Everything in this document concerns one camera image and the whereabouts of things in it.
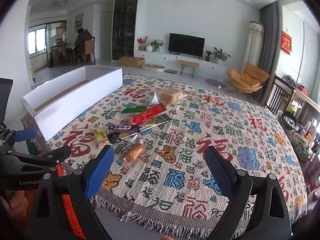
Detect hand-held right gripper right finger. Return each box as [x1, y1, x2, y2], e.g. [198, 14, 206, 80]
[204, 145, 293, 240]

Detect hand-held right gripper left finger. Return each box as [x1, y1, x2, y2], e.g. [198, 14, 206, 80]
[26, 144, 115, 240]

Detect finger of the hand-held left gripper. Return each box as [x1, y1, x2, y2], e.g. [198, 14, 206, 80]
[4, 127, 37, 153]
[10, 145, 72, 167]

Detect pale green snack packet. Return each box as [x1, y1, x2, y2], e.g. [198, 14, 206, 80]
[93, 124, 110, 148]

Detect dark printed snack packet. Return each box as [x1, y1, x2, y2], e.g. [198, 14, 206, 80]
[107, 131, 140, 144]

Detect orange bread roll packet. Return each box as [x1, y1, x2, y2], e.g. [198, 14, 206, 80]
[120, 140, 148, 165]

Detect black snack bar packet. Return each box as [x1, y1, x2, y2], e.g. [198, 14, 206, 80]
[107, 124, 140, 134]

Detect long white cardboard box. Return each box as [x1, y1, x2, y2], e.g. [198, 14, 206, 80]
[21, 65, 123, 142]

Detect long clear snack packet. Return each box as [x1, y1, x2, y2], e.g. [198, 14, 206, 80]
[110, 112, 135, 122]

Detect black and yellow snack packet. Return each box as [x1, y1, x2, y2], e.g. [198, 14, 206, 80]
[141, 114, 172, 134]

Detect red snack packet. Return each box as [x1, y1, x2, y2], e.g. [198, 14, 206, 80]
[132, 103, 167, 124]

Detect bread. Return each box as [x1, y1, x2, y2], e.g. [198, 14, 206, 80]
[154, 87, 188, 104]

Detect silver snack packet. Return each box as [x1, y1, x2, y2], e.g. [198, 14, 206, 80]
[147, 91, 163, 105]

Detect printed woven blanket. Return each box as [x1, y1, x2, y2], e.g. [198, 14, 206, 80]
[22, 72, 309, 238]

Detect dining table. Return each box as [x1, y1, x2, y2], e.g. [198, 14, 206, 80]
[51, 44, 75, 65]

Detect purple round mat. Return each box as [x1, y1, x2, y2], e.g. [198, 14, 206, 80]
[205, 78, 223, 87]

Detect glass sliding door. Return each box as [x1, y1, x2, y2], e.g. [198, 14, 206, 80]
[28, 20, 68, 68]

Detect orange lounge chair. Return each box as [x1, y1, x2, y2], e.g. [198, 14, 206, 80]
[227, 62, 270, 94]

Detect dark wooden chair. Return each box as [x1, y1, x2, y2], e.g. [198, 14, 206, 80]
[265, 75, 295, 115]

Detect wooden dining chair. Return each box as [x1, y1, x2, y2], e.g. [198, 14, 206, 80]
[84, 37, 96, 63]

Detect wooden side table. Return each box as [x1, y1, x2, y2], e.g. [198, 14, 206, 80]
[275, 75, 320, 120]

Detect wooden bench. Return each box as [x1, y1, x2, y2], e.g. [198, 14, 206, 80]
[177, 60, 200, 78]

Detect beige round floor cushion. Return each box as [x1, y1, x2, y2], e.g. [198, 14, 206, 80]
[142, 64, 165, 72]

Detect large potted plant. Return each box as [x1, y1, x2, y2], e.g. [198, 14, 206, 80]
[212, 47, 231, 64]

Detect white television cabinet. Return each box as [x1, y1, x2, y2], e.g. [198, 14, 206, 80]
[134, 50, 227, 79]

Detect black television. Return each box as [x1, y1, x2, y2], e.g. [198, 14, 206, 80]
[168, 33, 205, 57]

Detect covered standing air conditioner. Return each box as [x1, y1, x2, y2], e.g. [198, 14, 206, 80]
[241, 21, 265, 68]

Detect red flowers in vase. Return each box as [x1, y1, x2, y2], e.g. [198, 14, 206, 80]
[137, 36, 148, 51]

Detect green flowering plant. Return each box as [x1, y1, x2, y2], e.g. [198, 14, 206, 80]
[150, 39, 165, 52]

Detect grey curtain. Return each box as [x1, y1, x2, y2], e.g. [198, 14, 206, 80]
[257, 1, 279, 103]

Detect tall black cabinet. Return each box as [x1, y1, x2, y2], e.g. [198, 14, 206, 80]
[112, 0, 139, 61]

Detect wall picture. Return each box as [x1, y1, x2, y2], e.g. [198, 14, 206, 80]
[74, 13, 83, 32]

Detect red wall hanging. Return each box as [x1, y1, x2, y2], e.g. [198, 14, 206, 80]
[281, 31, 293, 55]

